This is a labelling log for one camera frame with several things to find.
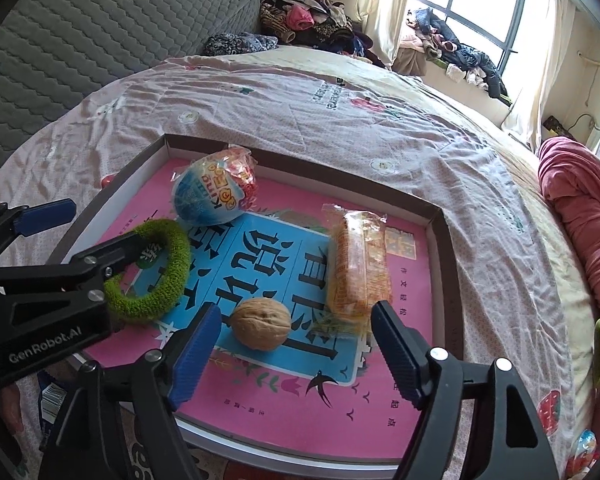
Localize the clothes on windowsill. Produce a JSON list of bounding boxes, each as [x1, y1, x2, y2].
[[405, 7, 509, 102]]

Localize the grey quilted headboard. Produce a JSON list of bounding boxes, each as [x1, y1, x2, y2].
[[0, 0, 262, 191]]

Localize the cream curtain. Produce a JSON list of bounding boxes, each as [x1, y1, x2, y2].
[[357, 0, 417, 68], [502, 0, 577, 151]]

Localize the pile of clothes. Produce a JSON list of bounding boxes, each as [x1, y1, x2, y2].
[[257, 0, 387, 68]]

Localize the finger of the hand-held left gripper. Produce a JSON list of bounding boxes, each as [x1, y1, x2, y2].
[[0, 232, 149, 307], [0, 198, 77, 267]]

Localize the red blanket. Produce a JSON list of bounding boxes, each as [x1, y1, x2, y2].
[[537, 136, 600, 317]]

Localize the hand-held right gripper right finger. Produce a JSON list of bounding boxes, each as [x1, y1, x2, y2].
[[370, 300, 561, 480]]

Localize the pink printed bed sheet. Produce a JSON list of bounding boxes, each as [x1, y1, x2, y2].
[[0, 55, 600, 480]]

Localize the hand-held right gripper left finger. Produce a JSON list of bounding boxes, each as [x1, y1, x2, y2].
[[37, 302, 223, 480]]

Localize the shallow cardboard box pink print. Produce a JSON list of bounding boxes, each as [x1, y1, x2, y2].
[[55, 134, 465, 467]]

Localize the walnut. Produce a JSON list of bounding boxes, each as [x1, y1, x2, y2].
[[230, 297, 294, 350]]

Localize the dark patterned pillow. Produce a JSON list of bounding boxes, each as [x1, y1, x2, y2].
[[202, 32, 280, 57]]

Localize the foil-wrapped toy egg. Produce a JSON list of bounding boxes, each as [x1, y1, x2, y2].
[[172, 145, 259, 225]]

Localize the green fuzzy ring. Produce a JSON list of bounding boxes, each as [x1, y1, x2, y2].
[[102, 219, 192, 325]]

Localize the clear-wrapped orange snack packet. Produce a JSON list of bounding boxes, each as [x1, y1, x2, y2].
[[321, 203, 397, 337]]

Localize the small colourful wrapped toy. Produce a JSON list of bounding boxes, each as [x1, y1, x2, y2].
[[565, 429, 599, 479]]

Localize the window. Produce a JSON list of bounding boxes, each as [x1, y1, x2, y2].
[[410, 0, 531, 81]]

